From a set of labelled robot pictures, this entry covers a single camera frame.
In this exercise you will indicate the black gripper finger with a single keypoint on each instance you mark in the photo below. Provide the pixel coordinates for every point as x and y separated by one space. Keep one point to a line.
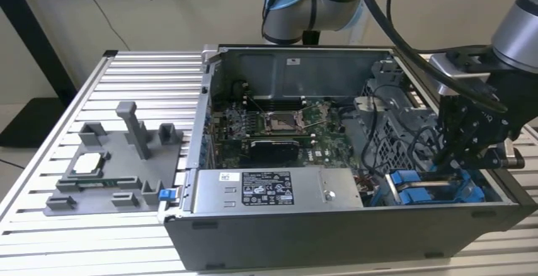
449 131
473 137

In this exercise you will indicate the hard disk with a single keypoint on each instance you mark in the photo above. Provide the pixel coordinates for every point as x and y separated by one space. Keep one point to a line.
405 178

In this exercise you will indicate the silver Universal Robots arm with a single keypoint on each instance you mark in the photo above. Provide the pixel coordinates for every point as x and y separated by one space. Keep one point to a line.
332 11

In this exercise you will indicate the grey perforated drive cage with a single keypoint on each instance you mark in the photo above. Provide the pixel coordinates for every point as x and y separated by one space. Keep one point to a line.
396 153

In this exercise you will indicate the green motherboard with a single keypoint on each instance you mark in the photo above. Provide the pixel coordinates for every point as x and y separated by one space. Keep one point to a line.
332 150

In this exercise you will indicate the silver power supply unit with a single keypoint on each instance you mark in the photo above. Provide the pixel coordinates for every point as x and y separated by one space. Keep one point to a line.
337 181

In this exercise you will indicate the CPU socket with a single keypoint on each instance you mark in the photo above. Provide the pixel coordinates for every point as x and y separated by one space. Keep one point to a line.
280 121

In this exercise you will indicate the black RAM slots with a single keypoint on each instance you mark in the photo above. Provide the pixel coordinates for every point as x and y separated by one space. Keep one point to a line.
276 102

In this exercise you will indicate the black graphics card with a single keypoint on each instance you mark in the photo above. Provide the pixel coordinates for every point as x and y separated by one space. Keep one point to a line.
273 153

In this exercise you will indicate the thin locking lever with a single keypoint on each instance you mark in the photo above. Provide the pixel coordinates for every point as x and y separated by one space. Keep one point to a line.
257 103

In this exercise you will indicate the black open PC case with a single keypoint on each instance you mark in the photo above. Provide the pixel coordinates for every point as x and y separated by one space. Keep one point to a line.
294 241

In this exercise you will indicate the blue case latch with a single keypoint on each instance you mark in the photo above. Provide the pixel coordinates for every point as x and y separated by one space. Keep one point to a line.
167 194

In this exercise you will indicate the grey parts rack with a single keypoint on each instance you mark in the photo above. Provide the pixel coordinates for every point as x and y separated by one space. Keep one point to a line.
126 162

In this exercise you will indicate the green RAM stick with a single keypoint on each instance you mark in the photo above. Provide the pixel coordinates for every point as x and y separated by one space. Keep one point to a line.
110 182

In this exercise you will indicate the silver CPU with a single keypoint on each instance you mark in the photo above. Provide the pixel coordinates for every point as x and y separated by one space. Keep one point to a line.
89 162

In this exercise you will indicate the black stand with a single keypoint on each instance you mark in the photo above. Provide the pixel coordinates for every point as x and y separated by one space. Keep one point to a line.
30 121

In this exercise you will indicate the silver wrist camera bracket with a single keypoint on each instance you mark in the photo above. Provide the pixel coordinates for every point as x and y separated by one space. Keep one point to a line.
458 68

